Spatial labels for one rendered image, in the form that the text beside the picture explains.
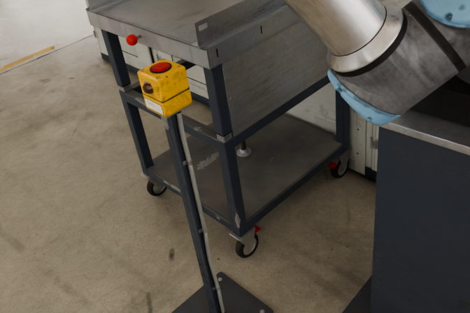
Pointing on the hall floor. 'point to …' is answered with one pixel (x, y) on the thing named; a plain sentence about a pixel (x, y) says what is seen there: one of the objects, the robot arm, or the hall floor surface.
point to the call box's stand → (224, 299)
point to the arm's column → (420, 228)
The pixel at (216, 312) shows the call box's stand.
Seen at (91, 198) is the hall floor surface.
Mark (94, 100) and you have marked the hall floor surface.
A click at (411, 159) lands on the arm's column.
